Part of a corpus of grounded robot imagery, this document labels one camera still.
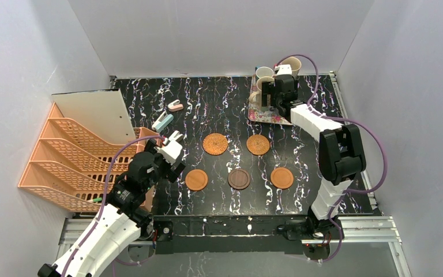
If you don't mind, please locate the light wooden coaster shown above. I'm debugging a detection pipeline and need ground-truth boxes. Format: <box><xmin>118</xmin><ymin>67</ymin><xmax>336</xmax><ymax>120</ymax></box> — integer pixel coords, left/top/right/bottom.
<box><xmin>271</xmin><ymin>167</ymin><xmax>294</xmax><ymax>189</ymax></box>
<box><xmin>185</xmin><ymin>169</ymin><xmax>208</xmax><ymax>191</ymax></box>

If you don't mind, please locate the floral tray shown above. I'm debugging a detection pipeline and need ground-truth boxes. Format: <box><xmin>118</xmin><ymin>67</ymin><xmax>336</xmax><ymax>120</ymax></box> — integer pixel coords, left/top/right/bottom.
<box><xmin>248</xmin><ymin>74</ymin><xmax>292</xmax><ymax>126</ymax></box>

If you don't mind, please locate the woven rattan coaster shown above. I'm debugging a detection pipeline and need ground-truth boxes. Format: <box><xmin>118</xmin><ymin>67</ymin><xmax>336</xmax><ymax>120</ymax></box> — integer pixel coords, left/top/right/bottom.
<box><xmin>246</xmin><ymin>134</ymin><xmax>271</xmax><ymax>156</ymax></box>
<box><xmin>202</xmin><ymin>133</ymin><xmax>228</xmax><ymax>156</ymax></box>

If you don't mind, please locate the dark walnut wooden coaster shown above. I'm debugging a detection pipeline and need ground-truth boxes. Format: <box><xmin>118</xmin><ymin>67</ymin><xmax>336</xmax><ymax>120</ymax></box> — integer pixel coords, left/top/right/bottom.
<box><xmin>227</xmin><ymin>169</ymin><xmax>250</xmax><ymax>190</ymax></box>

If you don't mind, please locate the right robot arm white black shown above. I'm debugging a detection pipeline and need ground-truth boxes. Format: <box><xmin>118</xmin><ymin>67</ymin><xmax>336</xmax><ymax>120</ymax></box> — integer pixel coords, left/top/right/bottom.
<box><xmin>261</xmin><ymin>74</ymin><xmax>366</xmax><ymax>234</ymax></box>

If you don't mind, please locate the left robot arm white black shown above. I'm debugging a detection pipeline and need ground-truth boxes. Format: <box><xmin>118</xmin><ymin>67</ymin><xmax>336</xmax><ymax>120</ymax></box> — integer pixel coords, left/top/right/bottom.
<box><xmin>37</xmin><ymin>135</ymin><xmax>185</xmax><ymax>276</ymax></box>

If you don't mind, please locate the blue mug white inside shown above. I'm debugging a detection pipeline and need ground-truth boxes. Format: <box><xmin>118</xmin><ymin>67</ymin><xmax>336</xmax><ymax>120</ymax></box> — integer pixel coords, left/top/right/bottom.
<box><xmin>255</xmin><ymin>66</ymin><xmax>274</xmax><ymax>79</ymax></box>

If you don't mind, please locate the tall beige mug rear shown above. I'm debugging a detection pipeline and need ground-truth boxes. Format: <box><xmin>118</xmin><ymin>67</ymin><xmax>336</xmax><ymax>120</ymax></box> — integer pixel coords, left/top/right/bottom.
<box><xmin>279</xmin><ymin>56</ymin><xmax>302</xmax><ymax>78</ymax></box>

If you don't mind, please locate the orange desk organizer tray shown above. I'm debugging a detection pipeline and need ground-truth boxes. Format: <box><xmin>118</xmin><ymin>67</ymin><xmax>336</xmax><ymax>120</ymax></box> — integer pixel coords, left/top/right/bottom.
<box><xmin>130</xmin><ymin>127</ymin><xmax>163</xmax><ymax>212</ymax></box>

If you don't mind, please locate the blue white stapler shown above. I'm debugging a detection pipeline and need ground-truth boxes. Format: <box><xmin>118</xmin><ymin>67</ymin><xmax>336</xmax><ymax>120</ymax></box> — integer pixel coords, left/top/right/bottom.
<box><xmin>152</xmin><ymin>111</ymin><xmax>174</xmax><ymax>133</ymax></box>

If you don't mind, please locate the pink mini stapler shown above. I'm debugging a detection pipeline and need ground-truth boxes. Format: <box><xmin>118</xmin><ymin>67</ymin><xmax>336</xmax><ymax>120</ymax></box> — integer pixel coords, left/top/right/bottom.
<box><xmin>167</xmin><ymin>99</ymin><xmax>184</xmax><ymax>112</ymax></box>

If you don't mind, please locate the white folder board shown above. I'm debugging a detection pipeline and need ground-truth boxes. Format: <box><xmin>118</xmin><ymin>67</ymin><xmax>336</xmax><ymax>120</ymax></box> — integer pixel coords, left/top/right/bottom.
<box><xmin>51</xmin><ymin>89</ymin><xmax>136</xmax><ymax>145</ymax></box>

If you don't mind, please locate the orange mesh file rack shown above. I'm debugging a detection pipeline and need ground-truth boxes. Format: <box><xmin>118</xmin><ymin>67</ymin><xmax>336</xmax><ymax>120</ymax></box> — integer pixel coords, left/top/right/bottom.
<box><xmin>18</xmin><ymin>104</ymin><xmax>144</xmax><ymax>213</ymax></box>

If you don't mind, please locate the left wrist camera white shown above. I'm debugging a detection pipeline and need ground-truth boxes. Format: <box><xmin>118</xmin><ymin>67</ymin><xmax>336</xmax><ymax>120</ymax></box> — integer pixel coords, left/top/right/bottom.
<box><xmin>156</xmin><ymin>139</ymin><xmax>183</xmax><ymax>166</ymax></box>

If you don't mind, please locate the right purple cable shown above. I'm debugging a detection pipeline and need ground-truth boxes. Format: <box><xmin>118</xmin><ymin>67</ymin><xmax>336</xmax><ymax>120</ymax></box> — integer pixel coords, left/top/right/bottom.
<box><xmin>275</xmin><ymin>54</ymin><xmax>389</xmax><ymax>264</ymax></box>

